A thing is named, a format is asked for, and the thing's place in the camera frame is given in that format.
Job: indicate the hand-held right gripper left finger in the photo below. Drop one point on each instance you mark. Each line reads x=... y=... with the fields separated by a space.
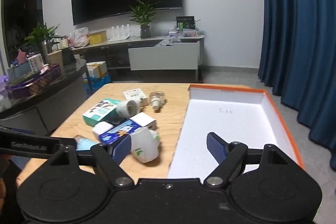
x=121 y=149

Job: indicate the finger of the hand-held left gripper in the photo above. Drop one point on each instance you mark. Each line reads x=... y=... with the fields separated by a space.
x=22 y=130

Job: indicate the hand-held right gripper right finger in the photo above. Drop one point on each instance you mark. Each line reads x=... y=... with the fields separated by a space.
x=215 y=146

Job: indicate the blue cartoon print box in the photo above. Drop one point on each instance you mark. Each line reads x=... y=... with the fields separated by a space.
x=115 y=133

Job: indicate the white box with orange rim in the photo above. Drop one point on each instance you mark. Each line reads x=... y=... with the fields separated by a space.
x=231 y=129

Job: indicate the black charger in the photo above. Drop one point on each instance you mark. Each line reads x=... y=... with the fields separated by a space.
x=114 y=121

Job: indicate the white rounded charger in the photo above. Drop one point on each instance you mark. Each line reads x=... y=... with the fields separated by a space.
x=101 y=128

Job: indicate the white cube adapter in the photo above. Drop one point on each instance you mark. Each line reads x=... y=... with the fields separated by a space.
x=143 y=120

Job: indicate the teal bandage box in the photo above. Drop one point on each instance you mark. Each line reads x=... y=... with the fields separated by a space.
x=97 y=113

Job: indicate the white labelled carton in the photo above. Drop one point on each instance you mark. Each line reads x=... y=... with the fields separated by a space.
x=135 y=95

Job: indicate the clear glass refill bottle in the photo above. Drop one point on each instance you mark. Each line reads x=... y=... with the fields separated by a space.
x=157 y=98

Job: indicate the purple patterned tray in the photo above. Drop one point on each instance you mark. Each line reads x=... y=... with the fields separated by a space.
x=39 y=85

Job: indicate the white medicine box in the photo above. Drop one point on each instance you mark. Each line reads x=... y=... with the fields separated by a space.
x=35 y=62

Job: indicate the blue water bottle pack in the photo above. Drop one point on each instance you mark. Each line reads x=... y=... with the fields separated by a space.
x=97 y=83

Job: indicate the pink paper item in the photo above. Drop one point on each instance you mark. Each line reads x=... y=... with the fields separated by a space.
x=22 y=57

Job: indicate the black round side table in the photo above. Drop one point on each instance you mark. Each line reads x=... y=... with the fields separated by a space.
x=71 y=74

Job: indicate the plant in steel cup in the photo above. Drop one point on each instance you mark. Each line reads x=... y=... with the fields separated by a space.
x=46 y=52

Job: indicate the white and yellow cardboard box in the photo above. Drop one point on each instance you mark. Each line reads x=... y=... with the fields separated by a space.
x=95 y=69

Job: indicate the television cabinet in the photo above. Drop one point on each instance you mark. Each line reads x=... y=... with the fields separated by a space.
x=201 y=50

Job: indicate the white cabinet drawer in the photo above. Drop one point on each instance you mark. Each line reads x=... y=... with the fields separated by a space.
x=162 y=58

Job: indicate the white plastic bag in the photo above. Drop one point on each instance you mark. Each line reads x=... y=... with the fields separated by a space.
x=78 y=39

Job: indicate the white router with antennas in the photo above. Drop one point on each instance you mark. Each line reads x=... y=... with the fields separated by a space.
x=120 y=37

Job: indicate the clear bags in drawer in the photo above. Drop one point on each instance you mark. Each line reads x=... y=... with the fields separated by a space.
x=166 y=43

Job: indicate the clear plastic storage boxes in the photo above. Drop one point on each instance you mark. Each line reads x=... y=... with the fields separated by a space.
x=183 y=33

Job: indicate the potted plant in dark vase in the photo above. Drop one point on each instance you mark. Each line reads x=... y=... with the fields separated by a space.
x=145 y=31

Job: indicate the black and green box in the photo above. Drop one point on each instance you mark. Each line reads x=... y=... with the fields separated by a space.
x=185 y=22

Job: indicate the blue curtain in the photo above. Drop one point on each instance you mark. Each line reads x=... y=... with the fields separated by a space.
x=296 y=29

